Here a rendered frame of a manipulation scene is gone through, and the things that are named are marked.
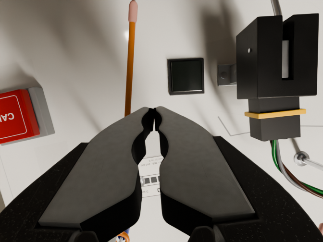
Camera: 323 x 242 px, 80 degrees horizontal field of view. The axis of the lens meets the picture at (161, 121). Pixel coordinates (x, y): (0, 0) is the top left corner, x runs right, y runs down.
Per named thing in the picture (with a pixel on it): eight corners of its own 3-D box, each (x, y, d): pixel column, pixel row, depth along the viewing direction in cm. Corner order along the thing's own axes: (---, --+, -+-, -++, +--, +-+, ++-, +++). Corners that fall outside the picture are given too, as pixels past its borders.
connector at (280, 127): (282, 79, 17) (298, 77, 15) (284, 135, 17) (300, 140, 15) (246, 83, 17) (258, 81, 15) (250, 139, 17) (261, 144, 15)
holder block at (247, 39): (283, 33, 17) (319, 12, 13) (282, 97, 18) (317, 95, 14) (235, 35, 17) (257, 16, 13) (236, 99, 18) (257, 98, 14)
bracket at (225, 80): (258, 63, 22) (285, 51, 17) (258, 84, 22) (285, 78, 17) (217, 65, 22) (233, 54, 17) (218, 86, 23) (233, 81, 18)
